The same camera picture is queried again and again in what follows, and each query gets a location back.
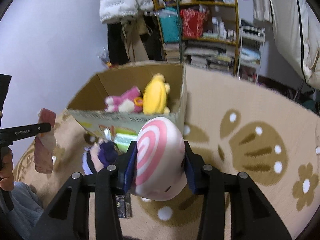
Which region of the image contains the printed cardboard box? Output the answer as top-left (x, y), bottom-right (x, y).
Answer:
top-left (67, 61), bottom-right (187, 138)

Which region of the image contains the pink plastic bag roll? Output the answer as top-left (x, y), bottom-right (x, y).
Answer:
top-left (34, 108), bottom-right (56, 174)

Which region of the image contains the red patterned bag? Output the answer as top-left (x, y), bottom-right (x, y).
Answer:
top-left (180, 8), bottom-right (208, 38)

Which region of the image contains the teal storage bag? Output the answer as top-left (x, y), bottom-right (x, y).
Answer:
top-left (158, 7), bottom-right (179, 43)

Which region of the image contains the yellow dog plush toy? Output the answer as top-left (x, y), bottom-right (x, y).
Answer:
top-left (143, 73), bottom-right (170, 115)

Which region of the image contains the pink swirl roll cake plush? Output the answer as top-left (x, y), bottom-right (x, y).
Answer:
top-left (130, 116), bottom-right (187, 201)

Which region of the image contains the small dark card packet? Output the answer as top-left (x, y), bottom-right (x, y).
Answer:
top-left (116, 193), bottom-right (132, 218)

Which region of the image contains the green tissue pack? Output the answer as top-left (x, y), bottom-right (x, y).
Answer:
top-left (113, 128), bottom-right (137, 153)

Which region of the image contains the white-haired blindfolded plush doll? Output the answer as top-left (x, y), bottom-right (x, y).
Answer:
top-left (82, 139), bottom-right (119, 175)

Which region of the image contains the beige patterned round rug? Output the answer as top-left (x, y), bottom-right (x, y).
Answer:
top-left (14, 63), bottom-right (319, 239)

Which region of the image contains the white metal rack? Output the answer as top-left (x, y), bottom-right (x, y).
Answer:
top-left (236, 25), bottom-right (266, 84)

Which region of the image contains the pink bear plush toy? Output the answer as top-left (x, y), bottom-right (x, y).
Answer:
top-left (105, 86), bottom-right (143, 113)

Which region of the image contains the snack bag on floor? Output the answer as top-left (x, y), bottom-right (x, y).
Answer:
top-left (98, 47), bottom-right (117, 69)

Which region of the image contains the cream quilted bedding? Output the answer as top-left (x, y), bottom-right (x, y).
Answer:
top-left (253, 0), bottom-right (319, 89)

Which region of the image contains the person's left hand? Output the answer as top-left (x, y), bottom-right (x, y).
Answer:
top-left (1, 147), bottom-right (14, 192)

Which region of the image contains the wooden bookshelf with clutter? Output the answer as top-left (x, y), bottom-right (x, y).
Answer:
top-left (153, 0), bottom-right (240, 75)

